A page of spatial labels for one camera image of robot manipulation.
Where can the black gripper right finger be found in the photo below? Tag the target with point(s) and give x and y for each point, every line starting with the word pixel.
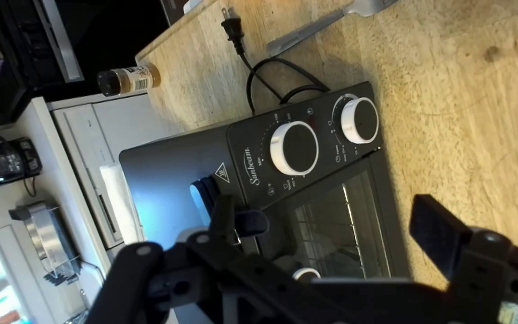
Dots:
pixel 492 271

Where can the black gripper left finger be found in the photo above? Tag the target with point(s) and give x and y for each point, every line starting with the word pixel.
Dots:
pixel 151 282

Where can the black toaster oven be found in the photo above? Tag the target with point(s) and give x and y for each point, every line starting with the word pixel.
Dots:
pixel 169 181

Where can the white black oven knob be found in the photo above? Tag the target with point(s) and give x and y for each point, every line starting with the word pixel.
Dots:
pixel 359 120
pixel 294 149

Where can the grey dish rack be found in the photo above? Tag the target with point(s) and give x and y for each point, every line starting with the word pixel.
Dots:
pixel 44 237

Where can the white dishwasher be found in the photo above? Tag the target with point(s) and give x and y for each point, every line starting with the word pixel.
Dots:
pixel 107 127

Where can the black coffee maker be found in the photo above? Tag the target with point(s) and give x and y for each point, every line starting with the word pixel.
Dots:
pixel 0 163

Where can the spice jar with black lid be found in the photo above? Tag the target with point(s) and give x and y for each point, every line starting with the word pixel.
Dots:
pixel 127 80

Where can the black steel kitchen stove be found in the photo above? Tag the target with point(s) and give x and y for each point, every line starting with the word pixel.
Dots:
pixel 107 37

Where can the metal spatula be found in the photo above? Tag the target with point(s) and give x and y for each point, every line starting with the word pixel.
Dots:
pixel 318 28

